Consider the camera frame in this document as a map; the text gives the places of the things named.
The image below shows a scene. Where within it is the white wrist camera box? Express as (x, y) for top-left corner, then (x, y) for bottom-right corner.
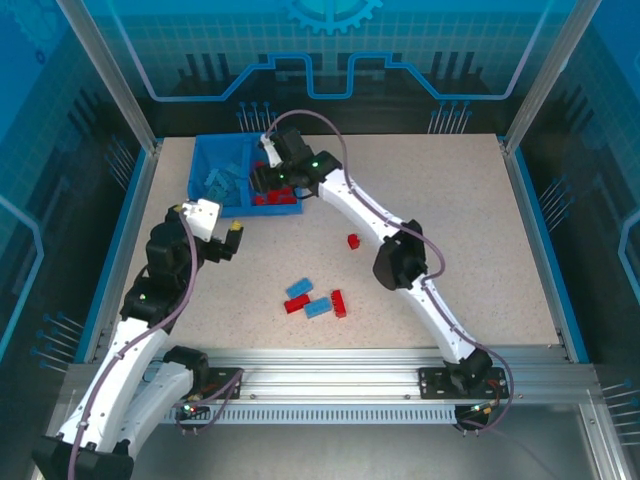
(180, 199), (224, 245)
(257, 133), (283, 169)

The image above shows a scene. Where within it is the long light blue lego brick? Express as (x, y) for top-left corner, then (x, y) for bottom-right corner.
(202, 167), (232, 191)

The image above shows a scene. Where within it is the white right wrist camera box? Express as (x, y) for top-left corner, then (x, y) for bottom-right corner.
(257, 133), (283, 169)

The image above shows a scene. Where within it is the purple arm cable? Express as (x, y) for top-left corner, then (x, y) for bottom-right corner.
(68, 213), (202, 480)
(263, 108), (516, 437)

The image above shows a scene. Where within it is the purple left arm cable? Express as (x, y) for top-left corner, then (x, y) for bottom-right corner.
(68, 213), (202, 480)

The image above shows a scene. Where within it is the aluminium frame post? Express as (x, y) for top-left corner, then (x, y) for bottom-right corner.
(502, 0), (604, 156)
(55, 0), (164, 154)

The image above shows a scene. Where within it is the blue plastic bin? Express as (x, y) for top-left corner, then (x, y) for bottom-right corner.
(186, 133), (252, 220)
(241, 131), (305, 218)

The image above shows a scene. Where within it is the slotted grey cable duct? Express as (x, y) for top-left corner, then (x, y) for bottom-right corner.
(168, 403), (462, 425)

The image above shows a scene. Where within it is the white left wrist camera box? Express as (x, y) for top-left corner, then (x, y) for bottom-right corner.
(180, 199), (224, 245)

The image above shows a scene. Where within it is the printed blue backdrop panel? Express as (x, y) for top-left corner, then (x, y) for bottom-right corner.
(84, 0), (576, 137)

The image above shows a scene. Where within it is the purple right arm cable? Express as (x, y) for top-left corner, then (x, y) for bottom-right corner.
(263, 108), (516, 437)

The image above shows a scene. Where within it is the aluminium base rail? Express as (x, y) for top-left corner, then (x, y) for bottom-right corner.
(63, 345), (597, 407)

